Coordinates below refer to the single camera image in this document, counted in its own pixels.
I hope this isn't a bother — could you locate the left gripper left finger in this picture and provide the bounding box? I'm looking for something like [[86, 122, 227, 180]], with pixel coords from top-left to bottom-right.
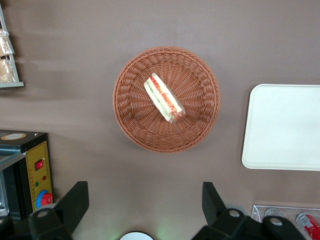
[[28, 181, 90, 240]]

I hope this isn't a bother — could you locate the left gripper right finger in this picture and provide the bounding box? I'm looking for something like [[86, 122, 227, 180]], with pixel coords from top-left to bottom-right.
[[191, 181, 252, 240]]

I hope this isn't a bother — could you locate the clear acrylic bottle rack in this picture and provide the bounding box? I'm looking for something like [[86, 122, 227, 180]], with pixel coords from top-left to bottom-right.
[[251, 204, 320, 240]]

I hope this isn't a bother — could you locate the clear bag of crackers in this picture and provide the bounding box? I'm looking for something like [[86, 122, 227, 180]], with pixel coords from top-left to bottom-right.
[[0, 28, 15, 58], [0, 58, 17, 84]]

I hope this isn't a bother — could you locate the tray of wrapped pastries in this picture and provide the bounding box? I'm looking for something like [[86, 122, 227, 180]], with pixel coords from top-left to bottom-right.
[[0, 4, 25, 89]]

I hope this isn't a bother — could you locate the triangle sandwich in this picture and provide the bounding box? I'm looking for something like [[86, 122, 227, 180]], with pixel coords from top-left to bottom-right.
[[143, 72, 186, 124]]

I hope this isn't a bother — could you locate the red cola bottle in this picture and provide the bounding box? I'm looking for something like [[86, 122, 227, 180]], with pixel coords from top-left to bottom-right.
[[295, 212, 320, 240]]

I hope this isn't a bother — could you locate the cream rectangular plastic tray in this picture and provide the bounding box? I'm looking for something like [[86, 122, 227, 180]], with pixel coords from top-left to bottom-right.
[[241, 84, 320, 172]]

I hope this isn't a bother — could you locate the black food warmer yellow panel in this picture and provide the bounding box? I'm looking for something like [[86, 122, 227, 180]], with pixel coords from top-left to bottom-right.
[[0, 129, 55, 221]]

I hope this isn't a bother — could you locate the round brown wicker basket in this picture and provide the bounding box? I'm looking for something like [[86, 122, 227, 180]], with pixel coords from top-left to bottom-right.
[[112, 45, 222, 154]]

